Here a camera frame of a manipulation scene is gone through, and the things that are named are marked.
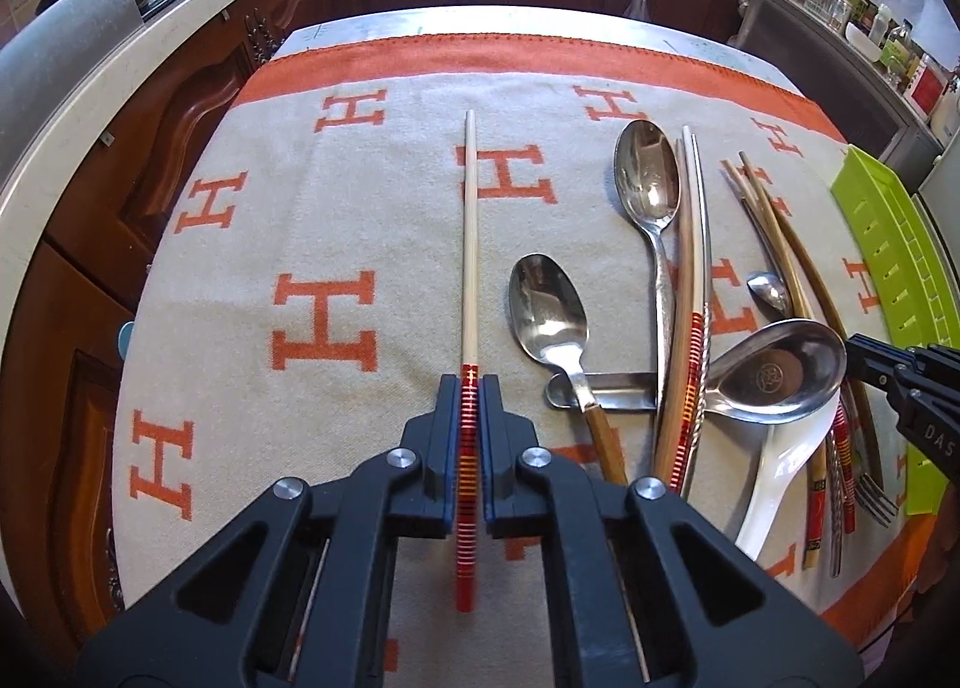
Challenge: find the large steel spoon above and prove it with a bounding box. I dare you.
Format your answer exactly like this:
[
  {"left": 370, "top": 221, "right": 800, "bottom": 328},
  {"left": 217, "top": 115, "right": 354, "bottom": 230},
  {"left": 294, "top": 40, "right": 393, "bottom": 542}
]
[{"left": 613, "top": 119, "right": 683, "bottom": 419}]

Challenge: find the brown wooden chopstick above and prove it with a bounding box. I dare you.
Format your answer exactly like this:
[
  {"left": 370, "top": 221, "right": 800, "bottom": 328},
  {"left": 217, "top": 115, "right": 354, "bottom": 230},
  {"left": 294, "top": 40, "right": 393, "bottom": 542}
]
[
  {"left": 739, "top": 150, "right": 886, "bottom": 486},
  {"left": 720, "top": 159, "right": 818, "bottom": 322}
]

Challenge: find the green plastic utensil tray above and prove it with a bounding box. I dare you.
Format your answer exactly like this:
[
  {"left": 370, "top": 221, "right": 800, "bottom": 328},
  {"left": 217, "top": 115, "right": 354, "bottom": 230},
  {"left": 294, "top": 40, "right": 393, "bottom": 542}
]
[{"left": 829, "top": 144, "right": 960, "bottom": 516}]

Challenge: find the steel fork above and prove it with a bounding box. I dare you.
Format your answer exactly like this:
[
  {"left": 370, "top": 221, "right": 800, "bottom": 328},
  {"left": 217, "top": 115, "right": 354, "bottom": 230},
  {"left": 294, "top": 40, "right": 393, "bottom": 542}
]
[{"left": 844, "top": 388, "right": 901, "bottom": 528}]

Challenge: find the red labelled box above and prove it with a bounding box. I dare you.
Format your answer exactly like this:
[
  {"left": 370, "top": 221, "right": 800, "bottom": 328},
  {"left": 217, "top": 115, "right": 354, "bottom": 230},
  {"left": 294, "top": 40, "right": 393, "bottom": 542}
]
[{"left": 907, "top": 54, "right": 947, "bottom": 112}]

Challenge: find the orange and beige printed blanket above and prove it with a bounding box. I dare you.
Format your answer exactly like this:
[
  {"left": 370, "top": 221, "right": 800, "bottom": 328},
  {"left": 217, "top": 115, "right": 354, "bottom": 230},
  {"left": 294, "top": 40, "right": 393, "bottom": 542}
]
[{"left": 109, "top": 32, "right": 938, "bottom": 688}]

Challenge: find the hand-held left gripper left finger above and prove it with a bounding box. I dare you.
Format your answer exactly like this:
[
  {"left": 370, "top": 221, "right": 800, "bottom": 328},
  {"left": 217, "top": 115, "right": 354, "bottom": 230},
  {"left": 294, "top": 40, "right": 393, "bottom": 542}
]
[{"left": 75, "top": 373, "right": 460, "bottom": 688}]

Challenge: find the stainless steel panel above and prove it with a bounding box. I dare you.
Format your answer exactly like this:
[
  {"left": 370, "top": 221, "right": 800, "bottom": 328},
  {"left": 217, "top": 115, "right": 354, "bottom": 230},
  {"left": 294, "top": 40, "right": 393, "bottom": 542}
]
[{"left": 0, "top": 0, "right": 145, "bottom": 187}]

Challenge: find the twisted steel chopstick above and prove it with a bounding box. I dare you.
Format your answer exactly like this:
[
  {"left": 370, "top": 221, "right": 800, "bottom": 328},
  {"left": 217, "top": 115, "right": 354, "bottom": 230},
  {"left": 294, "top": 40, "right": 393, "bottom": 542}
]
[{"left": 825, "top": 433, "right": 845, "bottom": 578}]

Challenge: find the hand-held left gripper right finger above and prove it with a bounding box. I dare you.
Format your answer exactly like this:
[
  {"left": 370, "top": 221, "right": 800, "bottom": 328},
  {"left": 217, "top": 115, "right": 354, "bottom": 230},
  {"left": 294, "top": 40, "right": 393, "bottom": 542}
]
[{"left": 482, "top": 373, "right": 867, "bottom": 688}]

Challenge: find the white ceramic spoon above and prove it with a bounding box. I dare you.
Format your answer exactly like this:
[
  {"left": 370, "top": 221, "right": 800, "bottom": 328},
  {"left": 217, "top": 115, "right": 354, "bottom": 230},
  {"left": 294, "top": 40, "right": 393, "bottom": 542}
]
[{"left": 733, "top": 399, "right": 841, "bottom": 563}]

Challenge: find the steel soup spoon handle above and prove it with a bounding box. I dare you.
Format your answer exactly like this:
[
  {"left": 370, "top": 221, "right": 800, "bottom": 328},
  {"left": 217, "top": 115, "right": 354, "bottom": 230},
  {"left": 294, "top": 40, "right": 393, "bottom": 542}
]
[{"left": 544, "top": 318, "right": 848, "bottom": 426}]

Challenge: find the steel spoon wooden handle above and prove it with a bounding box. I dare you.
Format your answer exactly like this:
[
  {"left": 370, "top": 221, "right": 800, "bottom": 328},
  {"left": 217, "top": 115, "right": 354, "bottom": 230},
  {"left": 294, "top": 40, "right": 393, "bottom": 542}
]
[{"left": 508, "top": 253, "right": 629, "bottom": 488}]

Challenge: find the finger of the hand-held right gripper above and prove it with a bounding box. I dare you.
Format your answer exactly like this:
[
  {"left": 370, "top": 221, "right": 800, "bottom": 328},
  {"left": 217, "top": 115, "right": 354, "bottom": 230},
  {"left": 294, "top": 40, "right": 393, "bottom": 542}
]
[
  {"left": 846, "top": 332, "right": 917, "bottom": 398},
  {"left": 911, "top": 343, "right": 960, "bottom": 380}
]

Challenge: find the grey metal appliance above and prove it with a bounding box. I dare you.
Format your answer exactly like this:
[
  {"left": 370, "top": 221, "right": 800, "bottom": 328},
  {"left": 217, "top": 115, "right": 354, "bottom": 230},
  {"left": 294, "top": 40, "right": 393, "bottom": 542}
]
[{"left": 731, "top": 0, "right": 946, "bottom": 168}]

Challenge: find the small steel spoon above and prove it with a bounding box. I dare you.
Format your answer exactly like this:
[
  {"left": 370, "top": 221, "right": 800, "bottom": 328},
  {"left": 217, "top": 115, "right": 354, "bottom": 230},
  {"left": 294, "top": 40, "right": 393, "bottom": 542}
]
[{"left": 745, "top": 271, "right": 794, "bottom": 320}]

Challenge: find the clear plastic bottle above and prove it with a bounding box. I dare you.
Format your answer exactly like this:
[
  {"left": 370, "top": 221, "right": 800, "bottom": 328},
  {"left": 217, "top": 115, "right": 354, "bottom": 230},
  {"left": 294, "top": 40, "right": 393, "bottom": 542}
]
[{"left": 881, "top": 20, "right": 916, "bottom": 78}]

